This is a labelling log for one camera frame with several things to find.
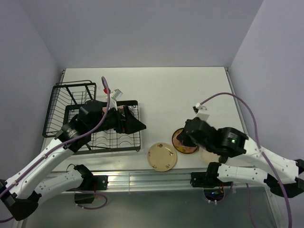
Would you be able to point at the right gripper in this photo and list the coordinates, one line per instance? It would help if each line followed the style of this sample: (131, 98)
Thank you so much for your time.
(183, 137)

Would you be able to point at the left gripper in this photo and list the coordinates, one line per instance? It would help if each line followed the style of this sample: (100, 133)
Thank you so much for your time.
(130, 123)

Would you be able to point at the patterned ceramic bowl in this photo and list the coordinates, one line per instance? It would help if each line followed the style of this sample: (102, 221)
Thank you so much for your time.
(121, 110)

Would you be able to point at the yellow black patterned plate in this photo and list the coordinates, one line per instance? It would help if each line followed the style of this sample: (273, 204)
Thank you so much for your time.
(179, 147)

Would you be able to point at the cream plate with branch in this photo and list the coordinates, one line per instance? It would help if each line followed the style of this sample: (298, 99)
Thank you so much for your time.
(208, 157)

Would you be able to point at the cream plate with flowers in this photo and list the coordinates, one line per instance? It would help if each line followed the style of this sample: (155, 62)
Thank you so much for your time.
(162, 157)

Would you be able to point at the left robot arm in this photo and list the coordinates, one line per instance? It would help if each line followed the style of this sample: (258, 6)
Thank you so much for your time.
(27, 189)

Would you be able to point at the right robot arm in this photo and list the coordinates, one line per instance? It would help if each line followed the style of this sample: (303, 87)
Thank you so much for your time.
(267, 169)

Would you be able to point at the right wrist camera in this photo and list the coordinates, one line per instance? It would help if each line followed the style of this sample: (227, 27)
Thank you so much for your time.
(201, 112)

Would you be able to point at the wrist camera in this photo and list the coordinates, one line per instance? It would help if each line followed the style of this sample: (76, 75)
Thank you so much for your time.
(114, 97)
(201, 112)

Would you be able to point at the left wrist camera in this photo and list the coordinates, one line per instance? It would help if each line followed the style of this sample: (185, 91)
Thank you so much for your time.
(114, 97)

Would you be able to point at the aluminium table edge rail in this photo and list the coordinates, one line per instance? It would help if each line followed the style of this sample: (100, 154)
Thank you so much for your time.
(144, 180)

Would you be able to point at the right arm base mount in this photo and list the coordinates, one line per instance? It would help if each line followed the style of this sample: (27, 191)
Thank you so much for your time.
(214, 190)

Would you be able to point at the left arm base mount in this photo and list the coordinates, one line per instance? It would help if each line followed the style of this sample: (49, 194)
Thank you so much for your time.
(95, 183)

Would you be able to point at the black wire dish rack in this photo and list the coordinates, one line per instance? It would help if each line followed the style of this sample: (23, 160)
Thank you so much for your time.
(65, 101)

